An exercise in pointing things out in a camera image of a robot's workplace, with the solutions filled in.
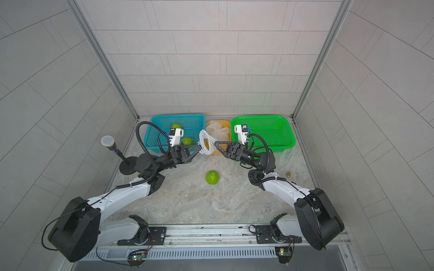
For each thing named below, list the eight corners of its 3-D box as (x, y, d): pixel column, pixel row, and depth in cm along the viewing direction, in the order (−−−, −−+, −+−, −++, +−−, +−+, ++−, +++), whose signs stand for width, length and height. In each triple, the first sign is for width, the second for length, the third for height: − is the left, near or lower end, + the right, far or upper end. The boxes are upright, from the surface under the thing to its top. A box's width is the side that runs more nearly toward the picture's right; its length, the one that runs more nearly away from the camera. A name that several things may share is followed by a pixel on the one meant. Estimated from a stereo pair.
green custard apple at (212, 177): (205, 180, 89) (204, 175, 84) (213, 173, 92) (212, 167, 87) (212, 187, 87) (212, 182, 82) (220, 180, 89) (220, 175, 85)
